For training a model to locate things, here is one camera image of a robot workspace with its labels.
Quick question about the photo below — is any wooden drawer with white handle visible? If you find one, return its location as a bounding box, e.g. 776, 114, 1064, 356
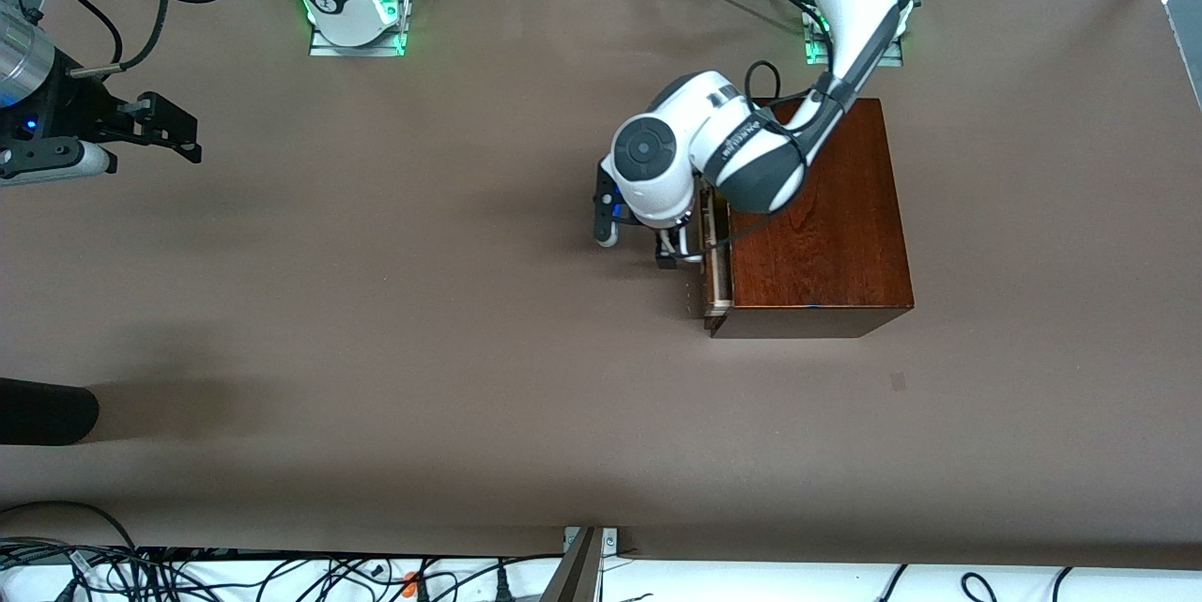
686, 189, 736, 317

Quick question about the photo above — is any black arched floor cable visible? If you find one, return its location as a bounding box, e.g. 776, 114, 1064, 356
0, 500, 141, 552

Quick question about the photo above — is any brown table cover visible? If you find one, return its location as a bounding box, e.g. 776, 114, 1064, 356
0, 0, 1202, 571

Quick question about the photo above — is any metal base plate left arm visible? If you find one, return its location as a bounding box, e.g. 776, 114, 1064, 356
803, 0, 905, 69

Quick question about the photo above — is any metal corner bracket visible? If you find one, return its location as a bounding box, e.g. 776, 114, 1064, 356
563, 527, 620, 556

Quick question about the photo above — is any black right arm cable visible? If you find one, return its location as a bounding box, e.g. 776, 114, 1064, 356
68, 0, 173, 80

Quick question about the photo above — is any black cylindrical object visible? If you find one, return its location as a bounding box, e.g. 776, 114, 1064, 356
0, 378, 100, 447

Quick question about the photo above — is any dark slanted beam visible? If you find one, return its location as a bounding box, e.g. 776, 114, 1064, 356
542, 528, 603, 602

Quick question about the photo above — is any metal base plate right arm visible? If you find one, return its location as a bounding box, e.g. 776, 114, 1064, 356
308, 12, 408, 57

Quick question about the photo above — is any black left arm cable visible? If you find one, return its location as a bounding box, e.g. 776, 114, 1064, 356
695, 60, 837, 257

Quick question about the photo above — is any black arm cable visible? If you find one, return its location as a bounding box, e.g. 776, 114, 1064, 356
68, 0, 173, 80
695, 60, 837, 257

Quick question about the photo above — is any dark brown wooden cabinet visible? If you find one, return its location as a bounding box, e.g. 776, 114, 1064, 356
704, 97, 915, 340

